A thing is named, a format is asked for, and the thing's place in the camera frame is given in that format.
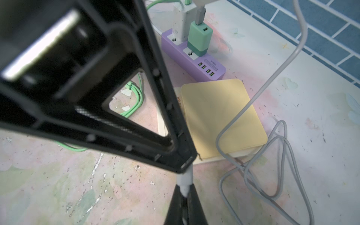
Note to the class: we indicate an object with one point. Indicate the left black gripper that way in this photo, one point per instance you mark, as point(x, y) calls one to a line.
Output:
point(61, 64)

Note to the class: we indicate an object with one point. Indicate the yellow electronic scale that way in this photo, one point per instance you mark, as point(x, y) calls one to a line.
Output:
point(208, 107)

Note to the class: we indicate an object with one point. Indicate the purple power strip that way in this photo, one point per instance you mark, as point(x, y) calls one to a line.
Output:
point(203, 69)

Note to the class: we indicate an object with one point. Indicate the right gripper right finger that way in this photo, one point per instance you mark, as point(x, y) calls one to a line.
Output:
point(195, 211)

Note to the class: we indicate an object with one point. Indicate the white charger adapter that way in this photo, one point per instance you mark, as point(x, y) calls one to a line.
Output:
point(184, 13)

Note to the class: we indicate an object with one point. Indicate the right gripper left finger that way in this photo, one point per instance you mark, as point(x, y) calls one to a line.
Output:
point(175, 212)

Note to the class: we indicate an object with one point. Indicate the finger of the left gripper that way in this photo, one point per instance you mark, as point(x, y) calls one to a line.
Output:
point(168, 135)

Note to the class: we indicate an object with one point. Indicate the green charger adapter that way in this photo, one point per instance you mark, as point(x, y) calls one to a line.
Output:
point(199, 38)

